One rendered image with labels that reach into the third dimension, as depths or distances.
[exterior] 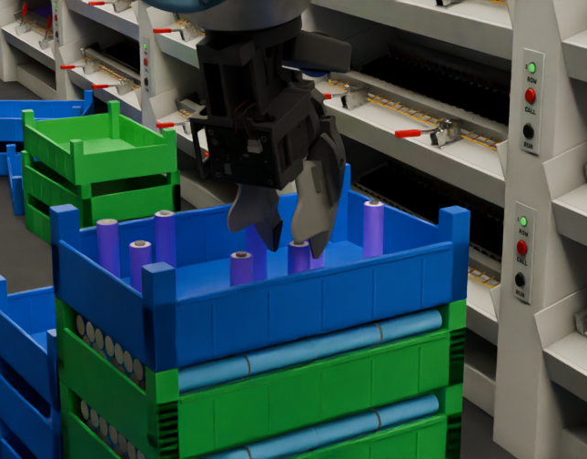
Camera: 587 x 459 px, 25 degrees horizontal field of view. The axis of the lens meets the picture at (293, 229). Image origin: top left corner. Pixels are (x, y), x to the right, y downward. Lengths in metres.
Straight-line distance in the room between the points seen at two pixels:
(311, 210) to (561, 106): 0.62
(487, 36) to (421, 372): 0.66
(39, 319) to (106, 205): 0.95
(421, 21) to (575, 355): 0.51
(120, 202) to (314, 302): 1.42
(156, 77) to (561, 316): 1.40
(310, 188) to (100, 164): 1.42
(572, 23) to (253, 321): 0.68
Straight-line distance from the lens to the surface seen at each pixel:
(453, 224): 1.12
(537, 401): 1.70
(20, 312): 1.50
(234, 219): 1.03
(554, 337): 1.68
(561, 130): 1.60
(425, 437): 1.18
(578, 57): 1.55
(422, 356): 1.15
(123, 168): 2.44
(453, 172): 1.80
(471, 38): 1.74
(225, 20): 0.93
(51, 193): 2.55
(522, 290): 1.68
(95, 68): 3.37
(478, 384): 1.89
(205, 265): 1.22
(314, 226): 1.03
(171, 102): 2.87
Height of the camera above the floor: 0.80
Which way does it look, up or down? 18 degrees down
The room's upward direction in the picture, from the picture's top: straight up
